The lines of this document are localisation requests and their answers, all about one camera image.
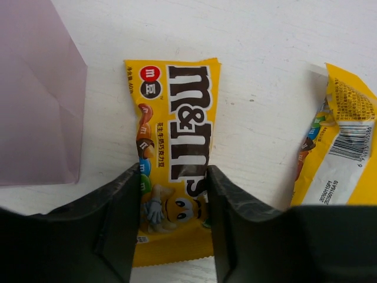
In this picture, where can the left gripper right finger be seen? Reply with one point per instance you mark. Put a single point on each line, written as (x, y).
(254, 242)

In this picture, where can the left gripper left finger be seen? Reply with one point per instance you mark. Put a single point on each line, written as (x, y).
(91, 239)

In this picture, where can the yellow snack bar wrapper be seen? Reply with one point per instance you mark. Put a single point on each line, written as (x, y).
(337, 161)

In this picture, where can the yellow M&M packet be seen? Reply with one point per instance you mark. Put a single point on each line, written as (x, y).
(175, 103)

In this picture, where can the pink paper bag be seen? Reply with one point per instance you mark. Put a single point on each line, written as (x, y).
(43, 79)

